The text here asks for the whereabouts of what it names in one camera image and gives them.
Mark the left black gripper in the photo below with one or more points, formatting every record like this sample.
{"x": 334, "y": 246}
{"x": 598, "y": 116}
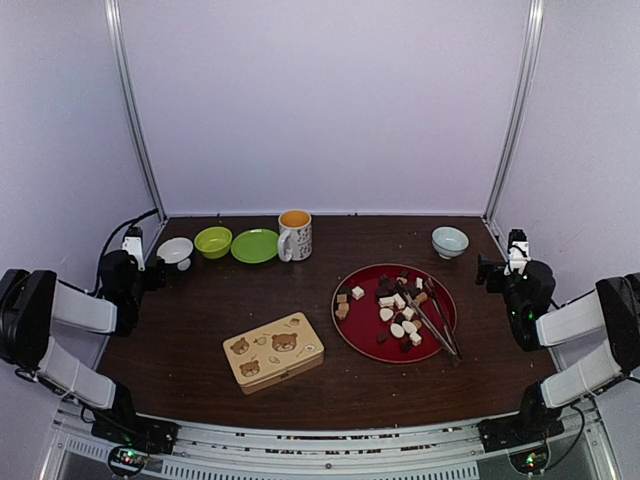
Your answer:
{"x": 156, "y": 273}

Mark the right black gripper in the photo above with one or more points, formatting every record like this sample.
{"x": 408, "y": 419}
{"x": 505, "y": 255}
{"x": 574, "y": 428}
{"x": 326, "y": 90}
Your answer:
{"x": 485, "y": 265}

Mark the metal tongs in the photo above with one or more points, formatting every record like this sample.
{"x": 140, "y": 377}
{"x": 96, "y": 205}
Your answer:
{"x": 447, "y": 344}

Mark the tan tin box base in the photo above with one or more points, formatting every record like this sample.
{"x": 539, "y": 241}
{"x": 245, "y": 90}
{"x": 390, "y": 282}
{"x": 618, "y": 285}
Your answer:
{"x": 262, "y": 382}

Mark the bear print tin lid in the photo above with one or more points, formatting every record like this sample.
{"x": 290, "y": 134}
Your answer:
{"x": 287, "y": 341}

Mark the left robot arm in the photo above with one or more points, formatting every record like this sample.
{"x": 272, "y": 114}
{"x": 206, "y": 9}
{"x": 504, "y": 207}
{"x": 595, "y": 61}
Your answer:
{"x": 40, "y": 314}

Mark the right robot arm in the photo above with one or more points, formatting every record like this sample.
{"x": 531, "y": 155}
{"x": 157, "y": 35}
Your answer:
{"x": 605, "y": 319}

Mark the dark heart chocolate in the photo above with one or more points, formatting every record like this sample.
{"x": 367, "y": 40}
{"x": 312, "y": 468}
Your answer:
{"x": 386, "y": 287}

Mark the white rectangular chocolate block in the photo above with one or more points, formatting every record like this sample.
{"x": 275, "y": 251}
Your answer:
{"x": 386, "y": 302}

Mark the white square chocolate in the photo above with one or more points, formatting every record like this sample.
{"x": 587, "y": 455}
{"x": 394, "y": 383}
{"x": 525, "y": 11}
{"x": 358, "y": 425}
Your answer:
{"x": 357, "y": 292}

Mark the white dark bowl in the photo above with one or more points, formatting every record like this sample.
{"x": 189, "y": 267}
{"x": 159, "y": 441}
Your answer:
{"x": 177, "y": 254}

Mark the pale blue bowl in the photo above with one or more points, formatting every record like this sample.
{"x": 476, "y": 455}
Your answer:
{"x": 449, "y": 242}

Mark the green bowl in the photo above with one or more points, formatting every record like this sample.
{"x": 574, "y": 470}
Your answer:
{"x": 213, "y": 242}

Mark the red round tray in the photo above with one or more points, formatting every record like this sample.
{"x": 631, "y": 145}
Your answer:
{"x": 393, "y": 335}

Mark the green plate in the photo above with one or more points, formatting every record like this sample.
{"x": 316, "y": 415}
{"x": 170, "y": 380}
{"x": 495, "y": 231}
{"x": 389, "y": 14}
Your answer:
{"x": 255, "y": 246}

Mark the white mug orange inside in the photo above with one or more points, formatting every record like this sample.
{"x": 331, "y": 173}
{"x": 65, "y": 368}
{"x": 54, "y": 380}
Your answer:
{"x": 295, "y": 236}

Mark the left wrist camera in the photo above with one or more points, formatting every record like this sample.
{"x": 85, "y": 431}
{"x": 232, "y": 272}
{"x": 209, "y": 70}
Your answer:
{"x": 132, "y": 243}

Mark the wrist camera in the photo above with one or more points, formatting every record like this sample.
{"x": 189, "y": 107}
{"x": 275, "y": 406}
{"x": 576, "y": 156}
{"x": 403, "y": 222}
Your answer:
{"x": 132, "y": 243}
{"x": 518, "y": 254}

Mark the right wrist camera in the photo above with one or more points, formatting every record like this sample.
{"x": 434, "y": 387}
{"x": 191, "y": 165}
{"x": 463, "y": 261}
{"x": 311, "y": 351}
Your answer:
{"x": 518, "y": 254}

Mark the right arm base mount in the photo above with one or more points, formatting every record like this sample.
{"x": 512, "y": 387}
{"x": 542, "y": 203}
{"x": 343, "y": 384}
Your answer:
{"x": 520, "y": 440}

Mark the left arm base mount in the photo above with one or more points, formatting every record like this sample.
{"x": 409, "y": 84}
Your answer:
{"x": 133, "y": 447}

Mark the front aluminium rail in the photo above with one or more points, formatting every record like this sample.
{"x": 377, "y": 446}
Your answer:
{"x": 442, "y": 451}

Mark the left aluminium corner post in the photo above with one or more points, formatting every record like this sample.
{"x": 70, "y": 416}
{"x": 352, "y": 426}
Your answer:
{"x": 117, "y": 36}

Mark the aluminium corner post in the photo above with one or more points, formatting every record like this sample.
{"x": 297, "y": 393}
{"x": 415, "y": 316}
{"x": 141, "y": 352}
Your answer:
{"x": 117, "y": 36}
{"x": 529, "y": 59}

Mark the right aluminium corner post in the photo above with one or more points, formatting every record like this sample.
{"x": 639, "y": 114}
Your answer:
{"x": 529, "y": 59}

